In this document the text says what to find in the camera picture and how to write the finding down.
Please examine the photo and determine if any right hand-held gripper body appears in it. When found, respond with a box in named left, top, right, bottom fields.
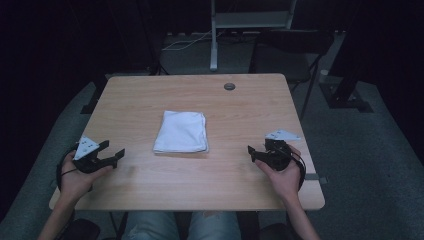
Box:
left=264, top=129, right=302, bottom=172

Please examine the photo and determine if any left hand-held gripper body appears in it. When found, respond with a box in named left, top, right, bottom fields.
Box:
left=72, top=135, right=116, bottom=174

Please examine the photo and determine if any white tank top black trim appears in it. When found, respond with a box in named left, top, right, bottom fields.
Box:
left=152, top=110, right=210, bottom=155

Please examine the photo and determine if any person's left hand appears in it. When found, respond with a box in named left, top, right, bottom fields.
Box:
left=59, top=151, right=114, bottom=203

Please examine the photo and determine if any person's right hand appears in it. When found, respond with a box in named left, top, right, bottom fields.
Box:
left=254, top=144, right=303, bottom=204

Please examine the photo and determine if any black table foot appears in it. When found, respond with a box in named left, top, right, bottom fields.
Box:
left=80, top=76, right=108, bottom=115

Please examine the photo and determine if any black seat armrest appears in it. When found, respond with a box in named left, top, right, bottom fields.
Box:
left=63, top=218, right=101, bottom=240

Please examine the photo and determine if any person's left leg in jeans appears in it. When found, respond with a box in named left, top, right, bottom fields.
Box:
left=121, top=210, right=181, bottom=240

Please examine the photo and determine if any person's leg in jeans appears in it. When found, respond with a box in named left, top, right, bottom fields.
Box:
left=121, top=210, right=181, bottom=240
left=188, top=210, right=242, bottom=240

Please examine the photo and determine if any person's right leg in jeans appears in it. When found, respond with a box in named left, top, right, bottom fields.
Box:
left=188, top=210, right=242, bottom=240

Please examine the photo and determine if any black folding chair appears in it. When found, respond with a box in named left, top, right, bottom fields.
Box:
left=249, top=29, right=334, bottom=121

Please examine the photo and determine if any black stand base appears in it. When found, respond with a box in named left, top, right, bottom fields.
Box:
left=319, top=31, right=374, bottom=114

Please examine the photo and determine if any grey metal stand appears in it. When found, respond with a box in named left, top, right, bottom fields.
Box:
left=209, top=0, right=298, bottom=72

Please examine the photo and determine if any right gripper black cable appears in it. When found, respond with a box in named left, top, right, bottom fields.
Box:
left=283, top=148, right=307, bottom=192

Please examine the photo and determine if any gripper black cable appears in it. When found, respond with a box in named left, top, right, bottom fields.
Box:
left=283, top=148, right=307, bottom=192
left=55, top=149, right=79, bottom=193

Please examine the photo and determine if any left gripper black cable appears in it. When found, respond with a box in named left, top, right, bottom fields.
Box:
left=55, top=149, right=79, bottom=193

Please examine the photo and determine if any white floor cable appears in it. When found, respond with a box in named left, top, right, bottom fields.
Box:
left=162, top=30, right=223, bottom=52

